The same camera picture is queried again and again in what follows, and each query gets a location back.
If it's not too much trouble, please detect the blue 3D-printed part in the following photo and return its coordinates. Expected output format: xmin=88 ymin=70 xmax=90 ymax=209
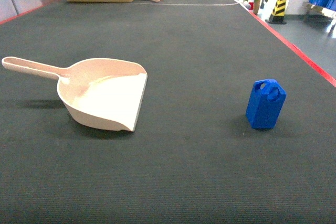
xmin=246 ymin=79 xmax=287 ymax=130

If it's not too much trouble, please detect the beige plastic dustpan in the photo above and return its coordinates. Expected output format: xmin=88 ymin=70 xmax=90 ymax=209
xmin=2 ymin=57 xmax=148 ymax=132

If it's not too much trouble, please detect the red white traffic cone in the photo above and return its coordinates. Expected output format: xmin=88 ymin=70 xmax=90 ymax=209
xmin=248 ymin=0 xmax=255 ymax=10

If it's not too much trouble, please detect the yellow black traffic cone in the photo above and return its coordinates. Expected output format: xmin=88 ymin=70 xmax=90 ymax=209
xmin=266 ymin=0 xmax=287 ymax=25

